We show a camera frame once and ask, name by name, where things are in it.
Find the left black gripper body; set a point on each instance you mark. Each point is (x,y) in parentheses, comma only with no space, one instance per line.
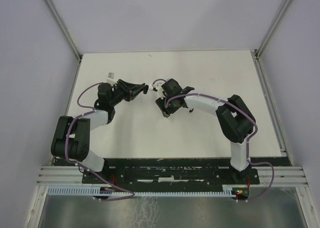
(120,93)

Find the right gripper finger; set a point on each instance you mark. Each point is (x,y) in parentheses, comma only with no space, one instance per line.
(161,104)
(166,113)

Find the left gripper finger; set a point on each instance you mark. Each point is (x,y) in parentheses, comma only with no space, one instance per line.
(130,86)
(135,91)

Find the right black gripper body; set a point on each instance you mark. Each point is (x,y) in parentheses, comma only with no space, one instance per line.
(172,106)

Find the black earbud charging case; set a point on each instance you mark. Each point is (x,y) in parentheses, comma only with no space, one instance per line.
(145,89)

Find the white earbud charging case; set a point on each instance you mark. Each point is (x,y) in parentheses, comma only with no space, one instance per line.
(151,87)

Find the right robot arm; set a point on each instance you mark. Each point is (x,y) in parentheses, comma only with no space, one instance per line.
(236,121)

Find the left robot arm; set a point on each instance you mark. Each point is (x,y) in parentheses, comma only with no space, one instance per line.
(71,140)

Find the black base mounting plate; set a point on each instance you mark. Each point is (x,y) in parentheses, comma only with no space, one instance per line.
(125,176)

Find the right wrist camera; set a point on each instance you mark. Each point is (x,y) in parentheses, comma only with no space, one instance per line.
(157,87)

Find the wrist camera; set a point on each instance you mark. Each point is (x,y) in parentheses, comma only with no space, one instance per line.
(157,87)
(110,77)

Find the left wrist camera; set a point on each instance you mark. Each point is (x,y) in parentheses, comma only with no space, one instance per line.
(110,77)

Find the aluminium frame rail front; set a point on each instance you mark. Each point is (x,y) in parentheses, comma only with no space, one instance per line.
(71,176)

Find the left aluminium frame post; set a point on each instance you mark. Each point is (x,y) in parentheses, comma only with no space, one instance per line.
(63,28)

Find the aluminium frame post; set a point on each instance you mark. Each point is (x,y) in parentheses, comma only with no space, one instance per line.
(279,16)
(63,28)

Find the right aluminium frame post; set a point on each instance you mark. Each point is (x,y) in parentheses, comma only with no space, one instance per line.
(279,16)

